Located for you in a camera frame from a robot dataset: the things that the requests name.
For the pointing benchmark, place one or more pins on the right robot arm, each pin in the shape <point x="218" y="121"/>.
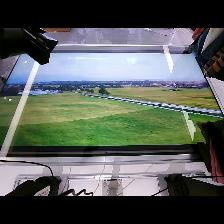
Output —
<point x="176" y="185"/>

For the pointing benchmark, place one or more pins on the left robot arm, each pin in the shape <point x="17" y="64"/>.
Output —
<point x="25" y="41"/>

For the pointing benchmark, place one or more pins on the black garment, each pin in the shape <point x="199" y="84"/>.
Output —
<point x="213" y="131"/>

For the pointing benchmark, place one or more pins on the red garment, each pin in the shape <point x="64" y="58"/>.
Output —
<point x="217" y="168"/>

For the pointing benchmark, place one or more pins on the silver frame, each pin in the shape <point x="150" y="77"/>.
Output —
<point x="133" y="168"/>

